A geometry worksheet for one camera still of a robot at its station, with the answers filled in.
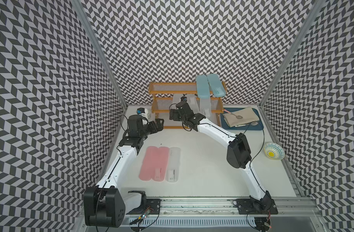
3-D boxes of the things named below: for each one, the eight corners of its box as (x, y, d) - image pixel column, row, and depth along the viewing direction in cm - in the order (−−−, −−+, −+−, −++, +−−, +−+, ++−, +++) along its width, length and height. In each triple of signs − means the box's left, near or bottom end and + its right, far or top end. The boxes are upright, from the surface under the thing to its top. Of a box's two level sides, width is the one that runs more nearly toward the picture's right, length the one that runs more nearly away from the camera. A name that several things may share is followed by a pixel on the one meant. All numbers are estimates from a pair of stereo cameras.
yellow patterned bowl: (264, 160, 92) (268, 157, 87) (259, 146, 98) (262, 142, 94) (281, 160, 92) (286, 157, 87) (275, 146, 98) (279, 142, 94)
